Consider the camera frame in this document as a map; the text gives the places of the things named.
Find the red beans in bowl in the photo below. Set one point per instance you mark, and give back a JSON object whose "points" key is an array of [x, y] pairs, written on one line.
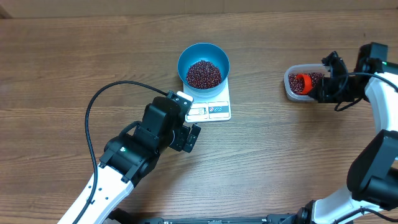
{"points": [[203, 75]]}

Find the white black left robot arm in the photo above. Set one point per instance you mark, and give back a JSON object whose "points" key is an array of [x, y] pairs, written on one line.
{"points": [[132, 154]]}

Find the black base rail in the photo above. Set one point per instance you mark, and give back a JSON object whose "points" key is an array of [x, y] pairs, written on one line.
{"points": [[119, 216]]}

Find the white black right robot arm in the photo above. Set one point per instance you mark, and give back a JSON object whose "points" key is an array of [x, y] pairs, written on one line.
{"points": [[371, 184]]}

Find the white digital kitchen scale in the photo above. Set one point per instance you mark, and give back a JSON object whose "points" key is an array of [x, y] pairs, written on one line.
{"points": [[209, 106]]}

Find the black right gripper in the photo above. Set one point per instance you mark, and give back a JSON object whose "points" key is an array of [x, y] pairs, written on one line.
{"points": [[328, 97]]}

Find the red scoop with blue handle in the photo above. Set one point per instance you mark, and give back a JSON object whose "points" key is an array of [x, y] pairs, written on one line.
{"points": [[307, 83]]}

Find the teal blue bowl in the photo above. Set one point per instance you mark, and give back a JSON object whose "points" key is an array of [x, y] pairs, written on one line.
{"points": [[203, 51]]}

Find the red adzuki beans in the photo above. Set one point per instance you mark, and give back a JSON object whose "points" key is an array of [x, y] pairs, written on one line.
{"points": [[297, 85]]}

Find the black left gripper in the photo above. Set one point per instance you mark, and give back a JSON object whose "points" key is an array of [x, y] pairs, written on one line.
{"points": [[182, 134]]}

